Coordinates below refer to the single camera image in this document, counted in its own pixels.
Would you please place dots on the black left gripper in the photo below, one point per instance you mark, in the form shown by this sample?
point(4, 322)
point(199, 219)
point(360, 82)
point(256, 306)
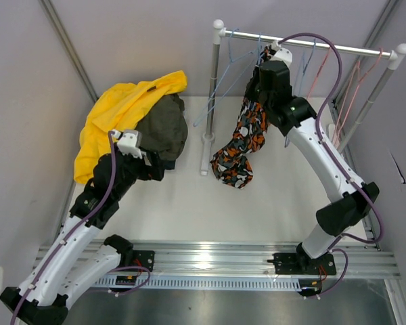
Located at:
point(155, 172)

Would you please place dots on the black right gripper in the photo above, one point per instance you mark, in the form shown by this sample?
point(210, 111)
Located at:
point(250, 93)

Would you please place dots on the dark navy shorts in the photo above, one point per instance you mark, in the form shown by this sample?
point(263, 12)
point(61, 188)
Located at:
point(169, 164)

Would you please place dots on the blue wire hanger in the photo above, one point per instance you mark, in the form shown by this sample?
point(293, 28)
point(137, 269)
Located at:
point(262, 52)
point(302, 70)
point(223, 84)

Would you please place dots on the olive green shorts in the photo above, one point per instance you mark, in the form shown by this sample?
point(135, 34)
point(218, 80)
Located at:
point(164, 129)

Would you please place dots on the yellow shorts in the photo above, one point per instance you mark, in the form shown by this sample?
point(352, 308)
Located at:
point(120, 107)

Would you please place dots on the camouflage patterned shorts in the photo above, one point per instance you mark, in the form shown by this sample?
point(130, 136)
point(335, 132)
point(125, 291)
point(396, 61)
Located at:
point(230, 164)

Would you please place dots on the pink wire hanger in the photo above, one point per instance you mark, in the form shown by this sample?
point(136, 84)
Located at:
point(318, 74)
point(354, 84)

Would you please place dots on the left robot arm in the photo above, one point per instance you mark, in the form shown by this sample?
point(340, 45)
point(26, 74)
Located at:
point(55, 285)

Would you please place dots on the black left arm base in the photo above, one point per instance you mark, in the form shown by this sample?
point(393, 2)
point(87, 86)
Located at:
point(128, 255)

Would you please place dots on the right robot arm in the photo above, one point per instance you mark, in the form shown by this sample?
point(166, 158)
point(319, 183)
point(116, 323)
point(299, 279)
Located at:
point(350, 197)

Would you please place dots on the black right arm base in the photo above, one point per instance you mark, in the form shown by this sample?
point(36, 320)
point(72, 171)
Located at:
point(291, 264)

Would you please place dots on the white steel clothes rack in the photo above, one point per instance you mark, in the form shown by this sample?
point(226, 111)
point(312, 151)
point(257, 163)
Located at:
point(308, 40)

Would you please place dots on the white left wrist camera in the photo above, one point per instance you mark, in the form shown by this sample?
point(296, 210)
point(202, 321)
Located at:
point(128, 142)

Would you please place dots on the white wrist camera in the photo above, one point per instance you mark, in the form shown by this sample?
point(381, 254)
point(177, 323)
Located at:
point(128, 142)
point(281, 54)

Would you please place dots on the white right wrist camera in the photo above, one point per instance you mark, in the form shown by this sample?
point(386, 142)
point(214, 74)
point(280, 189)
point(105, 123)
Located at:
point(281, 54)

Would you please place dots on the white slotted cable duct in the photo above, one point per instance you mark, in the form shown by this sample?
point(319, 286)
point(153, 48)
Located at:
point(266, 283)

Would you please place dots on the aluminium mounting rail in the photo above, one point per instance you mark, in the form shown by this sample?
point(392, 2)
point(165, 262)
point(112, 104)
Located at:
point(249, 260)

